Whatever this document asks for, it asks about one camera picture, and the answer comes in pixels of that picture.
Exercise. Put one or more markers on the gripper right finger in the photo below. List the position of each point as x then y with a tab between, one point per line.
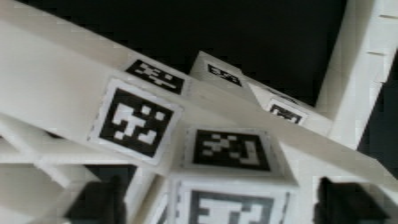
353	203

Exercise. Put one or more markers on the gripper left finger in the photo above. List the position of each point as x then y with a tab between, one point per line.
88	204

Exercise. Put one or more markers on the white tagged cube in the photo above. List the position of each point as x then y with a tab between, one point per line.
231	183

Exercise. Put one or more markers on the white chair back frame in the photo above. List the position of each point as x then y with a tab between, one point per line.
96	109

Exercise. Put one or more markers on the white chair leg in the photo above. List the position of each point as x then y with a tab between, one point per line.
216	73
289	109

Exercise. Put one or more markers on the white U-shaped fence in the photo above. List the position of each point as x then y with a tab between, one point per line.
358	67

